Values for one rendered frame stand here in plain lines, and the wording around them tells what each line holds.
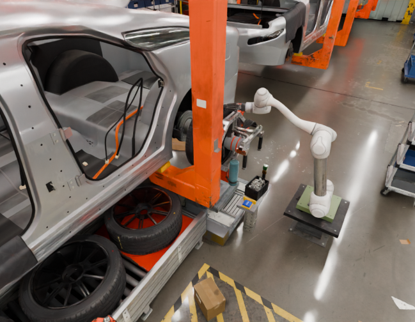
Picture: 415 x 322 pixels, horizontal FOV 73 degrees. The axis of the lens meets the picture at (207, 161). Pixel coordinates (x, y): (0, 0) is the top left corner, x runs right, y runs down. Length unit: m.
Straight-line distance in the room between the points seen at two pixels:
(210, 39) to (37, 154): 1.12
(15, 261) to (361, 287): 2.55
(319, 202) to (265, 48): 3.02
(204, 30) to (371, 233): 2.55
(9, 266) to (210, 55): 1.61
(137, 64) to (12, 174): 2.44
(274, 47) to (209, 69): 3.25
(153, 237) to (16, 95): 1.34
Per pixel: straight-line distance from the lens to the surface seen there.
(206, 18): 1.70
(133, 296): 2.16
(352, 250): 3.10
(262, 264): 2.74
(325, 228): 2.76
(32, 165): 1.73
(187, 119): 2.80
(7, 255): 1.91
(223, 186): 3.05
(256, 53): 4.90
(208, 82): 1.78
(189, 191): 2.41
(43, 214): 1.90
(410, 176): 3.94
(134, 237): 2.30
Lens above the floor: 2.25
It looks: 37 degrees down
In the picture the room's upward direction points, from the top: straight up
